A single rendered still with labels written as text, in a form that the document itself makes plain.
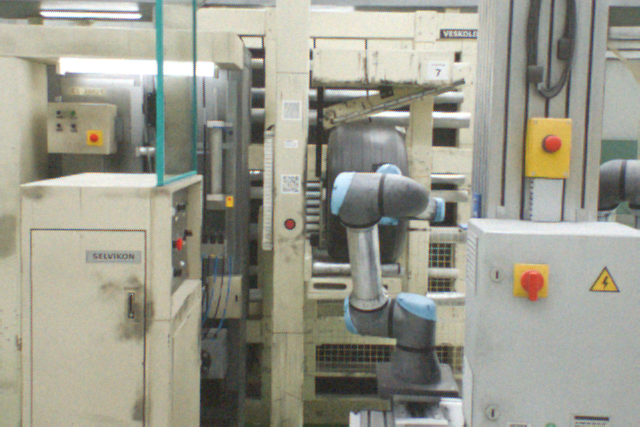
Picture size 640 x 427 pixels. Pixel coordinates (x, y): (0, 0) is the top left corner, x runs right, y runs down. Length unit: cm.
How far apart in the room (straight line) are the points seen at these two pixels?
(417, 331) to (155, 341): 73
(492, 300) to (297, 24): 159
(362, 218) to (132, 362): 75
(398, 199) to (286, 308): 114
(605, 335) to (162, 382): 116
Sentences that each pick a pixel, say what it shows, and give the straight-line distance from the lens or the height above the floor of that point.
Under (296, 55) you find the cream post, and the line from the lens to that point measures 276.
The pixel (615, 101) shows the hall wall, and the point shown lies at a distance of 1279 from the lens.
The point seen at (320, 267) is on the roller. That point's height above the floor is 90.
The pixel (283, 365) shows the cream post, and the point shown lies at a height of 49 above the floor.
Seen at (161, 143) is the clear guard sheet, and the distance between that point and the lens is 194.
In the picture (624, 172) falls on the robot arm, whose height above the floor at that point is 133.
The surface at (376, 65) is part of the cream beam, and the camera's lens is 303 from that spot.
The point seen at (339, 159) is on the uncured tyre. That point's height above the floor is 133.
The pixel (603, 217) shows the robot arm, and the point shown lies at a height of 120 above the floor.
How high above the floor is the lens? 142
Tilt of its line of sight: 4 degrees down
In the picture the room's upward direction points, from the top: 1 degrees clockwise
